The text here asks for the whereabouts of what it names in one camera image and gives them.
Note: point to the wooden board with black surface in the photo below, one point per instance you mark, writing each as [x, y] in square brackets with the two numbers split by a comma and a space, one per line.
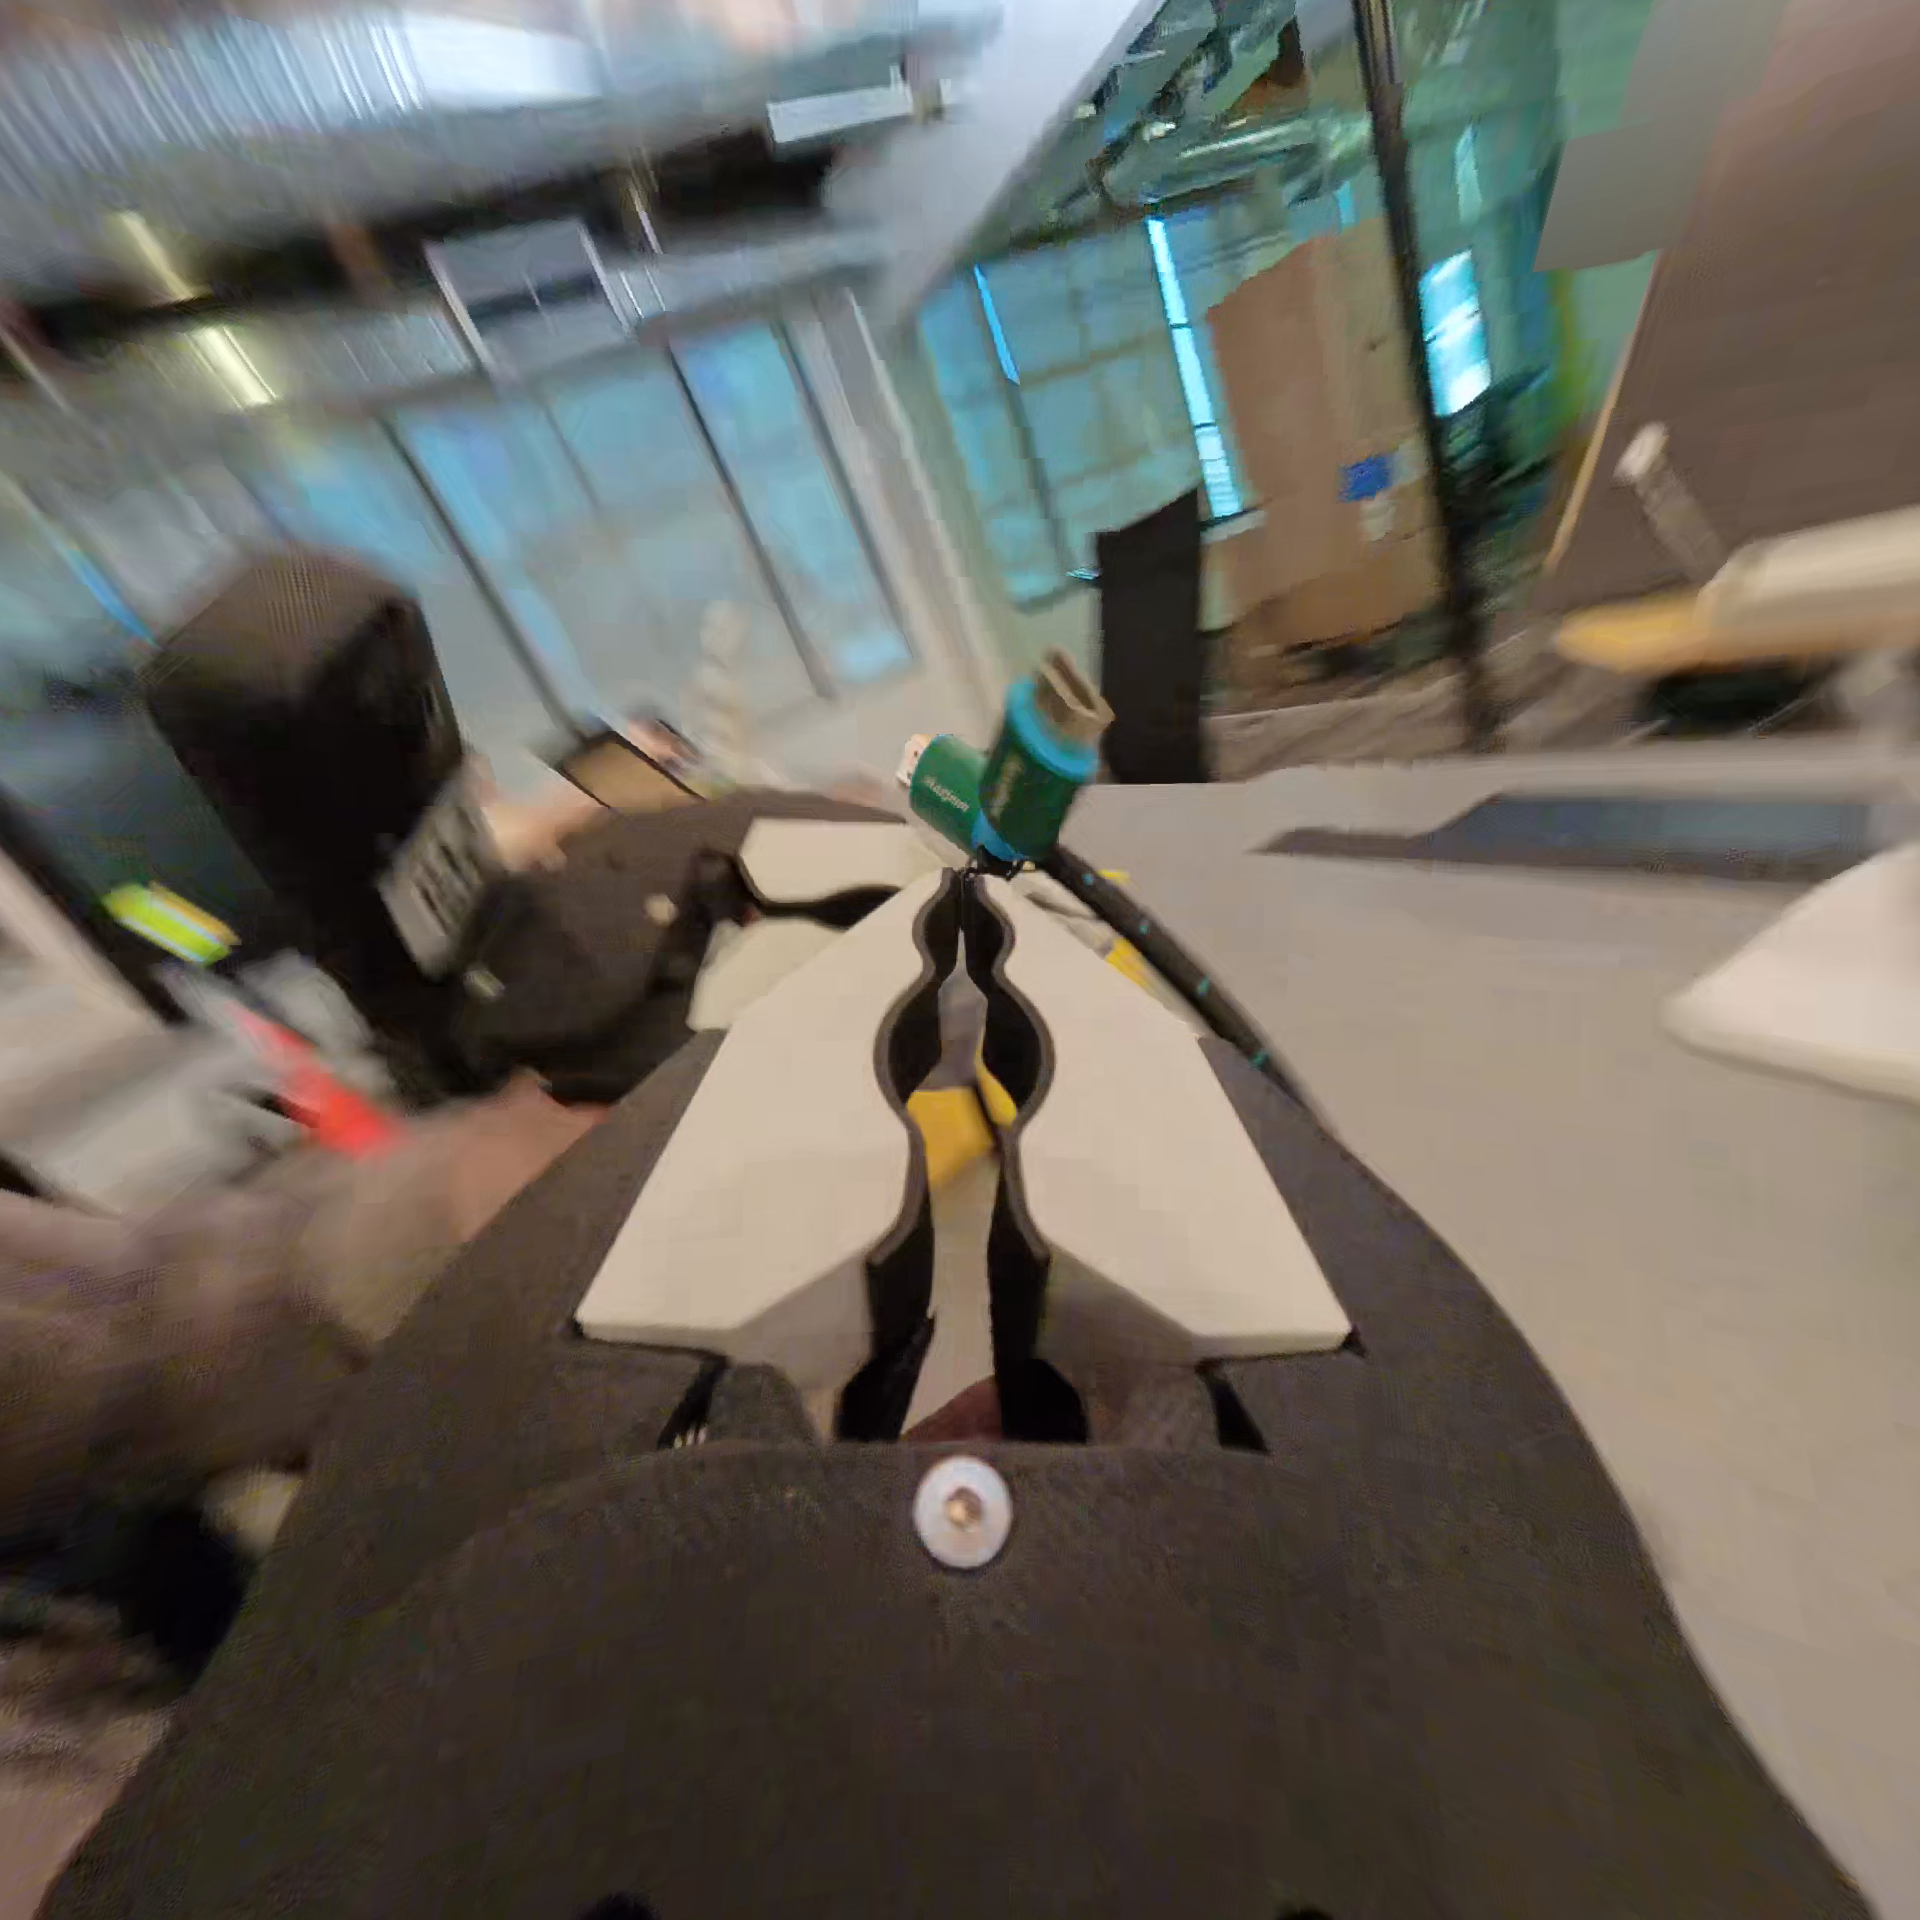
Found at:
[1769, 301]

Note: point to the person's left forearm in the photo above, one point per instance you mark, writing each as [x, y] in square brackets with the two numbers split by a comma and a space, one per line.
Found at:
[150, 1349]

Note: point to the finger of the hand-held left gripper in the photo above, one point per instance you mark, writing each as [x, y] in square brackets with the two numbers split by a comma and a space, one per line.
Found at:
[839, 865]
[753, 967]

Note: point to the black pole with round base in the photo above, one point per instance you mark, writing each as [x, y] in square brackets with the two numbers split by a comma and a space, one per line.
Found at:
[1423, 360]

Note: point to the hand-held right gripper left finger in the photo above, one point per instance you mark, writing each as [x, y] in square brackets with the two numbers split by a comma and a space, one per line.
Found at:
[753, 1200]

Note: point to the yellow plastic bin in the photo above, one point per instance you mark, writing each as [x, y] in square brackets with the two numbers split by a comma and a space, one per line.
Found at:
[954, 1135]

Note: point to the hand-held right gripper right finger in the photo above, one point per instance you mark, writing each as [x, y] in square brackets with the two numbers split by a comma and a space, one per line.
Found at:
[1171, 1185]

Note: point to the black office chair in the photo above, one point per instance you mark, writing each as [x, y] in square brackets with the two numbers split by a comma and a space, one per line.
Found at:
[1149, 644]

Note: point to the person's left hand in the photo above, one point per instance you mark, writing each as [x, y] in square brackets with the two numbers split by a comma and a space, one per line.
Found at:
[452, 1200]

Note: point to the orange traffic cone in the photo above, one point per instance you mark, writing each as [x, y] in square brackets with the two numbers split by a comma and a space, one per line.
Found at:
[313, 1087]

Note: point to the white laptop stand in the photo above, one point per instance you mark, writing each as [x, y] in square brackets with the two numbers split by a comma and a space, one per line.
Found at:
[1830, 977]

